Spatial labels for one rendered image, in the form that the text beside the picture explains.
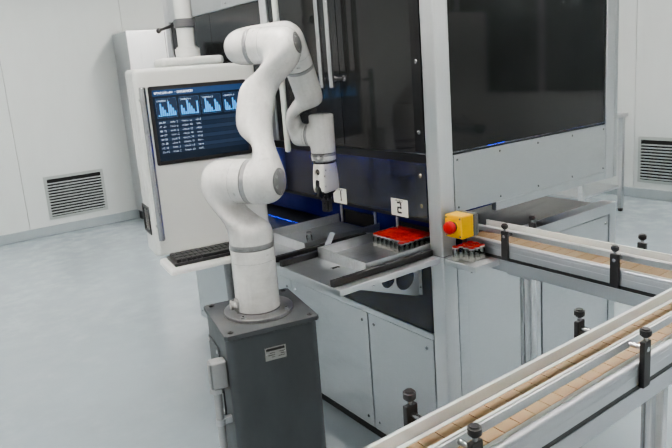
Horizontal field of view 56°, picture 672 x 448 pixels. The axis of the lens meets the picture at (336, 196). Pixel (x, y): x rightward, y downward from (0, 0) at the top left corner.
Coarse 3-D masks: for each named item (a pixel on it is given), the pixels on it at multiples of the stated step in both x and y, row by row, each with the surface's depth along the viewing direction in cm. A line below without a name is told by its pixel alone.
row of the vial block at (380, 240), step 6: (378, 234) 217; (384, 234) 216; (378, 240) 217; (384, 240) 215; (390, 240) 213; (396, 240) 209; (402, 240) 207; (408, 240) 207; (378, 246) 217; (384, 246) 215; (390, 246) 212; (396, 246) 210; (408, 246) 206
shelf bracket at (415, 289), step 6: (420, 270) 210; (414, 276) 210; (420, 276) 211; (414, 282) 211; (420, 282) 211; (366, 288) 198; (372, 288) 200; (378, 288) 201; (384, 288) 203; (390, 288) 205; (396, 288) 206; (408, 288) 209; (414, 288) 211; (420, 288) 212; (408, 294) 210; (414, 294) 211; (420, 294) 212
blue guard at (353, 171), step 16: (288, 160) 267; (304, 160) 257; (336, 160) 239; (352, 160) 231; (368, 160) 223; (384, 160) 216; (288, 176) 269; (304, 176) 259; (352, 176) 232; (368, 176) 225; (384, 176) 217; (400, 176) 211; (416, 176) 204; (304, 192) 261; (352, 192) 234; (368, 192) 226; (384, 192) 219; (400, 192) 212; (416, 192) 206; (384, 208) 220; (416, 208) 207
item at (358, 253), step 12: (348, 240) 218; (360, 240) 222; (372, 240) 225; (324, 252) 208; (336, 252) 216; (348, 252) 214; (360, 252) 213; (372, 252) 212; (384, 252) 211; (396, 252) 210; (408, 252) 201; (348, 264) 198; (360, 264) 193; (372, 264) 192
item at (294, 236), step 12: (336, 216) 257; (276, 228) 241; (288, 228) 244; (300, 228) 247; (312, 228) 250; (324, 228) 249; (336, 228) 247; (348, 228) 246; (360, 228) 232; (372, 228) 235; (276, 240) 234; (288, 240) 226; (300, 240) 234; (324, 240) 223
